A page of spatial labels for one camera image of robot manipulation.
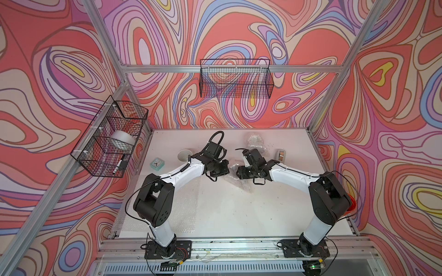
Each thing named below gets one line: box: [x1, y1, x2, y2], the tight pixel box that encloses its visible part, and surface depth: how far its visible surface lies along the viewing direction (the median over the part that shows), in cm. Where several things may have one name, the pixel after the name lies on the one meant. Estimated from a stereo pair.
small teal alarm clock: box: [149, 157, 166, 172], surface depth 101 cm
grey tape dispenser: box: [274, 148, 287, 164], surface depth 103 cm
